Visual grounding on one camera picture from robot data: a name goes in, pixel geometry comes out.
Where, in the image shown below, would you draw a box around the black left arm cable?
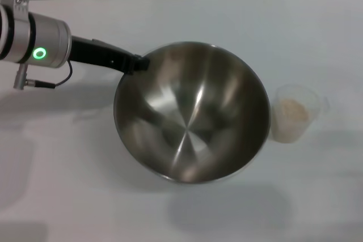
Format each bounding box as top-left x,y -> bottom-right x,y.
26,61 -> 73,88

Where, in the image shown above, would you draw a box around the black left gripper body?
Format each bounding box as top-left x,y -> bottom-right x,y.
69,35 -> 137,75

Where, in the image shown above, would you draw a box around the white rice grains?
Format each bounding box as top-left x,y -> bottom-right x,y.
274,97 -> 310,143

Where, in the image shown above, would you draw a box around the stainless steel mixing bowl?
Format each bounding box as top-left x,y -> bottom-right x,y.
112,40 -> 272,185

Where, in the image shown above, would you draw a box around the clear plastic measuring cup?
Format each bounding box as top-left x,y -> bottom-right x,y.
271,83 -> 331,144

